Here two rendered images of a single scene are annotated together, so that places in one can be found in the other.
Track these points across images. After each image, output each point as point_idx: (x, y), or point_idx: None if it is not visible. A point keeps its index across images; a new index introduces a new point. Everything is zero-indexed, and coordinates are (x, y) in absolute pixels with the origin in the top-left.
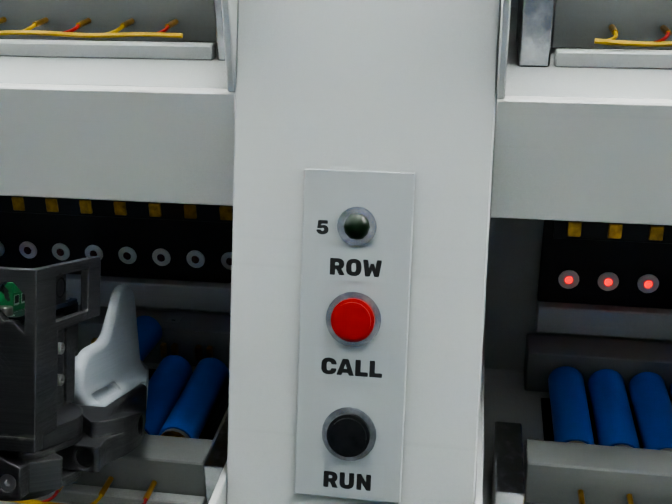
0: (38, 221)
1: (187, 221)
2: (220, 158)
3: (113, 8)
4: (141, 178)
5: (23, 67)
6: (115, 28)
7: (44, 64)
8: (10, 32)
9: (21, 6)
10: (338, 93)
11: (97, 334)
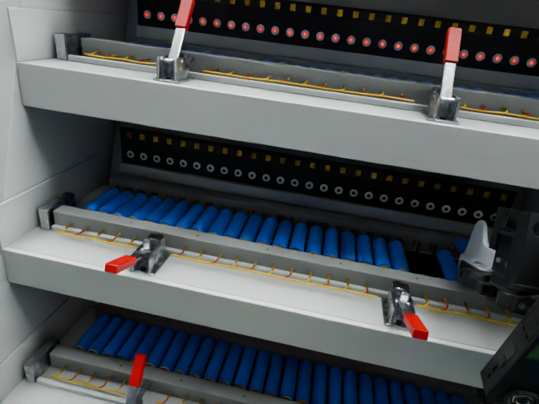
0: (409, 189)
1: (481, 198)
2: None
3: (538, 107)
4: None
5: (527, 131)
6: (535, 116)
7: (531, 130)
8: (500, 112)
9: (493, 101)
10: None
11: (432, 241)
